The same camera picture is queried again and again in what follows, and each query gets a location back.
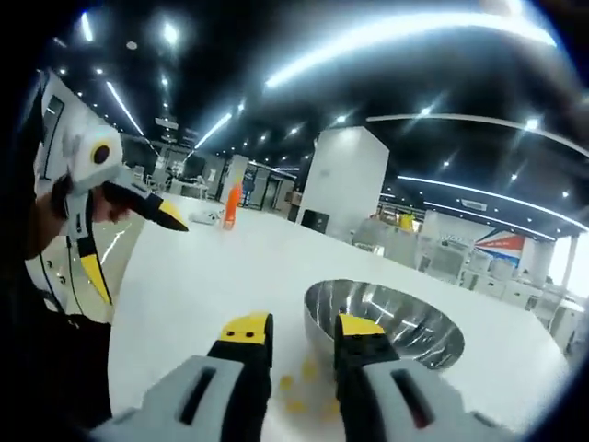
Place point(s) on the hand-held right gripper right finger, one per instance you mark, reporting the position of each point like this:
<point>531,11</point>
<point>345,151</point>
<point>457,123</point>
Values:
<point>391,405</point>

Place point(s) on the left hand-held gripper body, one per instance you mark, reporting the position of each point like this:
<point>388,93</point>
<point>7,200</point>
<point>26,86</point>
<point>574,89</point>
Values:
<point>96,159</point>

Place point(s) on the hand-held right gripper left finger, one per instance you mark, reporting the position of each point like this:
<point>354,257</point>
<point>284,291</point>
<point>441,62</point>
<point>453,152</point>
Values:
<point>193,405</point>

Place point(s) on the stainless steel bowl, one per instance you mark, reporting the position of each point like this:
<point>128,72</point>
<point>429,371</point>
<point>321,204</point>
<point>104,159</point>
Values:
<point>414,322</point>

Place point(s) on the yellow QQ candy pile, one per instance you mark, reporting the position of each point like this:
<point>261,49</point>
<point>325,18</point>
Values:
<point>287,383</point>

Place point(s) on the person's left hand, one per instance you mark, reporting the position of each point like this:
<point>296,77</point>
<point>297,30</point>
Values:
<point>112,207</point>

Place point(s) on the white chest device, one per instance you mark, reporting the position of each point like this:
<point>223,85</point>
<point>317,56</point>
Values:
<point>55,138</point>

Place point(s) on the white flat device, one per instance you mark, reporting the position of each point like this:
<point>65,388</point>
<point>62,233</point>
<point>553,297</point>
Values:
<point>204,216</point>

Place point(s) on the orange bottle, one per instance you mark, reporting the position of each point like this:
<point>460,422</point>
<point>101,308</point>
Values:
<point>231,207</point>

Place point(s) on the white table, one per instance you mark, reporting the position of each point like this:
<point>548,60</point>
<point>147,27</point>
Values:
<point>230,276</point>

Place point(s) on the person operator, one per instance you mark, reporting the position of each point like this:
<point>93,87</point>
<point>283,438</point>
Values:
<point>55,368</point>

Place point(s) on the row of white desks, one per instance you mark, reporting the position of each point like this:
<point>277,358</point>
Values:
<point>442,262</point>

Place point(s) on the black box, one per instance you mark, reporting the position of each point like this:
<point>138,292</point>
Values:
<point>315,221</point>

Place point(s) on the yellow board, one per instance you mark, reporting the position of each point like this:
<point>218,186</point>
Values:
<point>406,222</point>

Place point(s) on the white square pillar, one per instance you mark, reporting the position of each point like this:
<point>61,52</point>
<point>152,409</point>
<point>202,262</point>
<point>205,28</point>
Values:
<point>345,175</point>

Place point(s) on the red and blue wall banner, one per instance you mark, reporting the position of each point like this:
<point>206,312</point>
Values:
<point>501,246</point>

